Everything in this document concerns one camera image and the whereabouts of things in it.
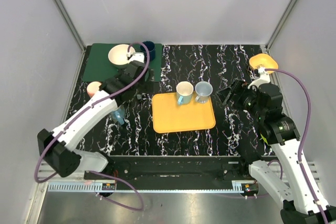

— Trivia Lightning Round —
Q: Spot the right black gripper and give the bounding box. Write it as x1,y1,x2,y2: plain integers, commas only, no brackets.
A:
215,78,266,120

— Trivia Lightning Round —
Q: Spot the white footed mug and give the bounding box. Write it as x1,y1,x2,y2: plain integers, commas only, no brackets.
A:
195,81,213,104

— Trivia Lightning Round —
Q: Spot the beige mug blue inside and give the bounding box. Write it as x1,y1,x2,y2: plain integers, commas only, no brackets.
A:
110,105,125,125

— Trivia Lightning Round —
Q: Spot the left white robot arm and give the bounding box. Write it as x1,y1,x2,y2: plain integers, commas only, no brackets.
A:
37,60,155,180

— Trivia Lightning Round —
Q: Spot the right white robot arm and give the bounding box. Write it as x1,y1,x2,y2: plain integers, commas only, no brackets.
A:
216,80,335,223

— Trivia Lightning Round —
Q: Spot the dark blue mug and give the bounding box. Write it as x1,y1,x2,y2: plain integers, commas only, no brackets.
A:
140,41,156,61

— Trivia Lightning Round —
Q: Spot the pink mug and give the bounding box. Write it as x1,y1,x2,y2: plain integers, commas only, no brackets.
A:
87,81,101,98

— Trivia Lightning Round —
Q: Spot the cream bowl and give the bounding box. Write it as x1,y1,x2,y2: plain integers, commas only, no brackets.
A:
108,44,135,69

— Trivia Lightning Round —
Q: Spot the dark green mat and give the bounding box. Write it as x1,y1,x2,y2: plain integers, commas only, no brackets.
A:
82,43,163,82

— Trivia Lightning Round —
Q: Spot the orange square dish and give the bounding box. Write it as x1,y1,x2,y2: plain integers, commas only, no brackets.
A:
249,54,279,70

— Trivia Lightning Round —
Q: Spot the orange rectangular tray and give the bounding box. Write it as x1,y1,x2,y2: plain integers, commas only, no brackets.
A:
152,93,216,134

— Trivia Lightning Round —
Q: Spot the lime green plate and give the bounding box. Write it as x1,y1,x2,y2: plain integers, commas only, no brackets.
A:
260,134,269,145

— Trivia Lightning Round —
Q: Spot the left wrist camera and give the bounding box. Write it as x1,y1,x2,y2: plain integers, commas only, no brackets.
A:
126,52,145,63

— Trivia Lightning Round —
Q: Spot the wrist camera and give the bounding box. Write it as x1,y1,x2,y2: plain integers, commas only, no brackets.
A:
126,52,145,63
248,67,270,89

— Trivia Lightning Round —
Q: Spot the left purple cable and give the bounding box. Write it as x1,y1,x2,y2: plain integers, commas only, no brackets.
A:
34,41,151,211

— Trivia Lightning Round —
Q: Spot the purple cable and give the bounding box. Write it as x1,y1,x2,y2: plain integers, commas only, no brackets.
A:
217,68,330,224
34,41,151,211

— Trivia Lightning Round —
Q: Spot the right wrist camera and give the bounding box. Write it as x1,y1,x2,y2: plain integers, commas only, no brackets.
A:
248,67,270,89

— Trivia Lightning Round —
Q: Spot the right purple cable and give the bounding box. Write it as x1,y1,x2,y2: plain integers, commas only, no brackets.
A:
217,68,330,224

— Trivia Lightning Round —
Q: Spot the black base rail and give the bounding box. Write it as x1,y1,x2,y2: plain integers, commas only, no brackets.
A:
83,155,253,183

